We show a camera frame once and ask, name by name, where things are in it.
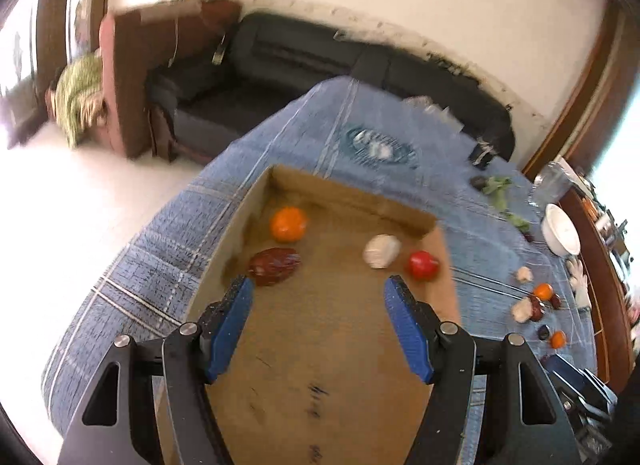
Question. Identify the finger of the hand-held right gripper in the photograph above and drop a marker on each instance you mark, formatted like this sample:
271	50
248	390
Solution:
565	370

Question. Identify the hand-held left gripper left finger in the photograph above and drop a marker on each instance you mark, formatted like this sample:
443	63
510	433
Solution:
227	330

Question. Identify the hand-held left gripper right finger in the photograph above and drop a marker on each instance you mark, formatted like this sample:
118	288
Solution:
407	330

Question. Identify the orange tangerine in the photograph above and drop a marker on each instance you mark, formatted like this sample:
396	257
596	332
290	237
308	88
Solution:
558	339
543	291
288	224

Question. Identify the cream white lumpy fruit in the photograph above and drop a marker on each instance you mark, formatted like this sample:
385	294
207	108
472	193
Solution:
381	251
524	273
520	311

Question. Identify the shallow cardboard box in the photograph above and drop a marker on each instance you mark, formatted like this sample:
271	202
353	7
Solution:
325	325

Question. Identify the red tomato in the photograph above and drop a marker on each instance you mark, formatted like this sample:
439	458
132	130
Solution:
423	265

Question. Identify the white glove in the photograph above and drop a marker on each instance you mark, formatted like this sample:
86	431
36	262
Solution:
580	280

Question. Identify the blue plaid blanket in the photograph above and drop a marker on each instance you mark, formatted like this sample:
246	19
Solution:
150	270

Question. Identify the small dark berry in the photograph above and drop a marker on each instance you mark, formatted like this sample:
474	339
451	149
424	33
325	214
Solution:
528	238

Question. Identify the white bowl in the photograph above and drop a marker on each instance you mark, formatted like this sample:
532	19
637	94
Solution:
562	231

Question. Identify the small dark round fruit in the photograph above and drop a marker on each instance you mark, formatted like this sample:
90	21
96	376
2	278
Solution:
479	182

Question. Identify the green leafy sprig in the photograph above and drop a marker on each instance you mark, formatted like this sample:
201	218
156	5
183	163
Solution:
500	187

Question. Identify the clear glass container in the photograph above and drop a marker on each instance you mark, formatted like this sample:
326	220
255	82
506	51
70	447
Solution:
550	182

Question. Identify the small black clip object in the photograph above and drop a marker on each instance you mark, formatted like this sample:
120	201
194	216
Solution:
481	152

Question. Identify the clear plastic bag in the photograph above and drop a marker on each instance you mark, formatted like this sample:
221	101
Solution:
430	106

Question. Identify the brown armchair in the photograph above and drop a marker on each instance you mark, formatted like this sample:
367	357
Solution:
130	70

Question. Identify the green patterned blanket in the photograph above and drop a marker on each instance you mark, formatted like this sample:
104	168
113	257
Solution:
77	90

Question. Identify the black leather sofa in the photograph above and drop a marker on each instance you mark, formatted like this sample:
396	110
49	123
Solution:
300	55

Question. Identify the wooden glass door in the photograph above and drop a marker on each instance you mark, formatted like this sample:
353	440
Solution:
52	5

